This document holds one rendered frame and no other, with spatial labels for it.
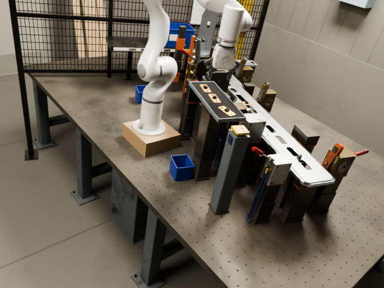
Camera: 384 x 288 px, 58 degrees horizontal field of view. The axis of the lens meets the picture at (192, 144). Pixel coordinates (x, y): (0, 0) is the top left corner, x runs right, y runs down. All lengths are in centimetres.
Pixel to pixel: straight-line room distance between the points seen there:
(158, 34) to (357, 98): 266
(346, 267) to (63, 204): 187
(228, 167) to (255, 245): 37
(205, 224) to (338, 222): 69
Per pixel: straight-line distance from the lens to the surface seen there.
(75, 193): 274
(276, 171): 151
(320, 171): 166
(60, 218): 259
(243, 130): 144
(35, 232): 253
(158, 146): 195
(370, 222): 204
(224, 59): 155
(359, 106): 401
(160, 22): 179
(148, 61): 180
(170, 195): 173
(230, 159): 148
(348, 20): 400
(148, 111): 193
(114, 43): 256
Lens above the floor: 187
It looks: 34 degrees down
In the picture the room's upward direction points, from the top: 11 degrees clockwise
